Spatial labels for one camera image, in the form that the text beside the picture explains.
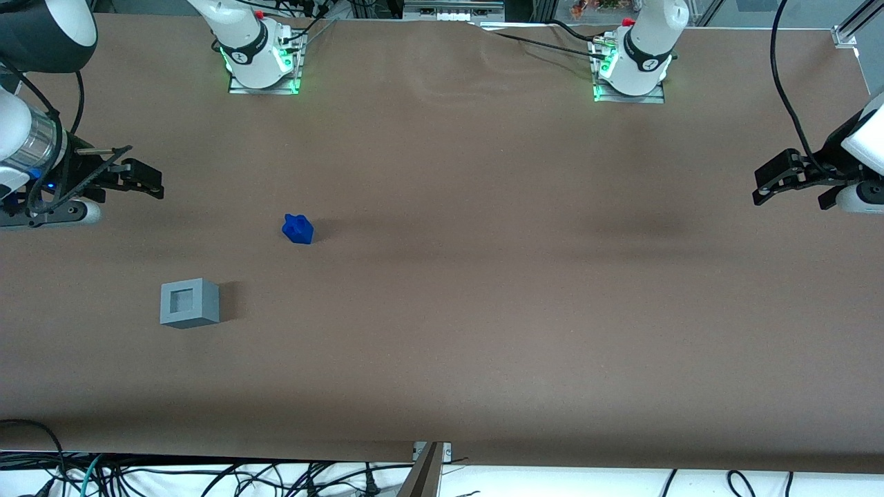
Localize gray angled bar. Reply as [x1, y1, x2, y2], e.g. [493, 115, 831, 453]
[396, 442, 444, 497]

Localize thin black table cable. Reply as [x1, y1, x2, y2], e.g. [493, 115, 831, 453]
[492, 31, 610, 61]

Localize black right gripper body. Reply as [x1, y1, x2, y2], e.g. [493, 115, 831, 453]
[31, 144, 135, 220]

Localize brown table cover sheet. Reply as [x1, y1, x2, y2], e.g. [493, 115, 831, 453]
[0, 12, 884, 474]

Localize orange background clutter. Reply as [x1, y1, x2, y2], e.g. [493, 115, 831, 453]
[570, 0, 624, 19]

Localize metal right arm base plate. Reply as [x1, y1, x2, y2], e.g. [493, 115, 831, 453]
[228, 50, 305, 96]

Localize aluminium frame profile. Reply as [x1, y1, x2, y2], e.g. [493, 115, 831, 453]
[832, 0, 884, 48]

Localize teal floor cable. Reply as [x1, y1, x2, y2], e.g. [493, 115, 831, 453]
[79, 453, 106, 497]

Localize blue plastic part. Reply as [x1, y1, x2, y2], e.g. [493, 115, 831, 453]
[283, 213, 315, 245]

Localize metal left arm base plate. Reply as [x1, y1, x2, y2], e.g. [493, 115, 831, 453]
[592, 40, 666, 105]

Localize black looping floor cable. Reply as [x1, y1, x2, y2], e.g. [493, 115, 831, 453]
[0, 418, 67, 497]

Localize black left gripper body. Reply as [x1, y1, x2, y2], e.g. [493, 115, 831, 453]
[800, 114, 865, 188]

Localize white power strip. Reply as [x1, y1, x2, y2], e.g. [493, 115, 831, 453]
[403, 0, 506, 22]

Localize gray cube base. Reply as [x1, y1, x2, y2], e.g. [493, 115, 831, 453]
[160, 278, 221, 330]

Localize thick black hanging cable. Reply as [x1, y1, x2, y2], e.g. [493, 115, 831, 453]
[770, 0, 840, 182]

